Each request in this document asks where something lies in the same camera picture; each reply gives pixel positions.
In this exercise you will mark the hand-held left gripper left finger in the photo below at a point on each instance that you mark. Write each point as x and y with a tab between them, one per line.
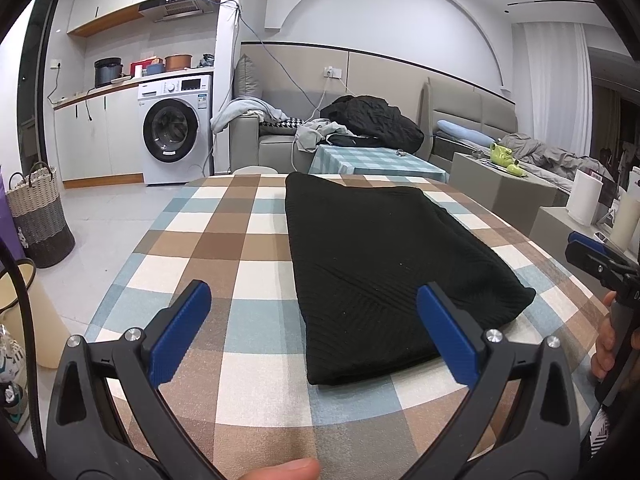
180	335

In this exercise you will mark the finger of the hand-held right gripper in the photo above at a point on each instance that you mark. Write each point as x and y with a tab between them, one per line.
585	242

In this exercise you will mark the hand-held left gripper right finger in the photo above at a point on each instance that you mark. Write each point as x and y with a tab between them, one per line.
447	342

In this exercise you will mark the black knit sweater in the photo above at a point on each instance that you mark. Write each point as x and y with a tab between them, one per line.
390	260

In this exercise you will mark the grey clothes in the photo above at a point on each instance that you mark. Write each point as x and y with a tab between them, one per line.
312	135

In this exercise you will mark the person's right hand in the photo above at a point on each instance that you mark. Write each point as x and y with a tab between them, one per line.
602	350

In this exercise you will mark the person's left hand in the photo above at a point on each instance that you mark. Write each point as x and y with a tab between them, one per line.
285	470

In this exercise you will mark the small grey cabinet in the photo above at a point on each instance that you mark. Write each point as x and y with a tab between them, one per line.
555	225

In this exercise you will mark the cream cylinder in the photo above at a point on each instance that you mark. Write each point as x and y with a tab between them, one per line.
622	222

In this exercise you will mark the white paper towel roll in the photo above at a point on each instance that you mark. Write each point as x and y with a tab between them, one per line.
584	197

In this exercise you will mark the grey blanket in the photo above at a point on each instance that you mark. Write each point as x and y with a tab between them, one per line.
550	152

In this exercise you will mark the black white patterned cloth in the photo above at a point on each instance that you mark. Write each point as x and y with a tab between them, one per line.
602	435

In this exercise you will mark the green toy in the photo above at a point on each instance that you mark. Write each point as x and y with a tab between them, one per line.
501	154
517	170

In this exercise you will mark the large grey cabinet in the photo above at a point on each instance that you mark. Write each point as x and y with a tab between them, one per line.
500	185

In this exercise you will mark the brown checked tablecloth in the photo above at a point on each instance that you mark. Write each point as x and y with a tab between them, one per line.
225	240

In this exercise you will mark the dark wooden shelf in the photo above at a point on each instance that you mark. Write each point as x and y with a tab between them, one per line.
615	125

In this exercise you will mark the cream waste bin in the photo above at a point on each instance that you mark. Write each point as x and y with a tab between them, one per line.
40	330

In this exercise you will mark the white curtain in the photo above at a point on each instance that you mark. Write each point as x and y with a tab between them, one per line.
555	90

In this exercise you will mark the blue pillow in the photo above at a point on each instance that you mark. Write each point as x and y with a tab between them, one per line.
462	130

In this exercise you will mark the white striped sneaker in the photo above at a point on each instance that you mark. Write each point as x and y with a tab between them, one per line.
10	360

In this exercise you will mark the beige bed headboard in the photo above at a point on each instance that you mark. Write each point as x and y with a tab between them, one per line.
475	105

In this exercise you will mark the woven laundry basket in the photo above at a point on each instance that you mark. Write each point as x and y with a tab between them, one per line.
40	220

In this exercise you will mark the white round stool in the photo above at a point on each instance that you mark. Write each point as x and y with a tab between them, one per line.
255	170

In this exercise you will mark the teal grey sneaker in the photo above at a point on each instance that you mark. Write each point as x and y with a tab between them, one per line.
12	407

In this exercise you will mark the teal checked tablecloth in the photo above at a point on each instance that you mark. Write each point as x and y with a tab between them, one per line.
370	160

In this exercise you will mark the purple bag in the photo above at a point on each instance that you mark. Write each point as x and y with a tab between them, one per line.
7	230

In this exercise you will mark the grey sofa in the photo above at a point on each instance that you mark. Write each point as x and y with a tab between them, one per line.
270	152

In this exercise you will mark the white washing machine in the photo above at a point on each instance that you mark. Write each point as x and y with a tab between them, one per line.
175	130

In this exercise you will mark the white kitchen base cabinet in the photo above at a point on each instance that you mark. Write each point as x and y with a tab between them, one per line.
95	140

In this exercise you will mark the black bag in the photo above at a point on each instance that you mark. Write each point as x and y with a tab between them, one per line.
350	140

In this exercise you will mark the light blue cloth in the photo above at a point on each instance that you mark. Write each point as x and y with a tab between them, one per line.
240	110

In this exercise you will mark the black jacket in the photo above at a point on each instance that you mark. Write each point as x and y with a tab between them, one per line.
375	120

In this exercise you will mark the houndstooth cushion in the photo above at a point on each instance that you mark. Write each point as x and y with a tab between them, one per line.
285	121

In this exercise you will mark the grey cushion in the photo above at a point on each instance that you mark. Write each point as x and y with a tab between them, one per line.
248	77

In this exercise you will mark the red container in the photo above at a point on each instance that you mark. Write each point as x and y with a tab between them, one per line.
137	69

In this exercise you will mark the black pot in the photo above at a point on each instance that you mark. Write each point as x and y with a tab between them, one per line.
107	72

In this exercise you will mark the brown pot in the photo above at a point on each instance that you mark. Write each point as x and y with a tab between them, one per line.
178	62

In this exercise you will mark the steel range hood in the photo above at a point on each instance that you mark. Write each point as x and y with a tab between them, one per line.
175	7

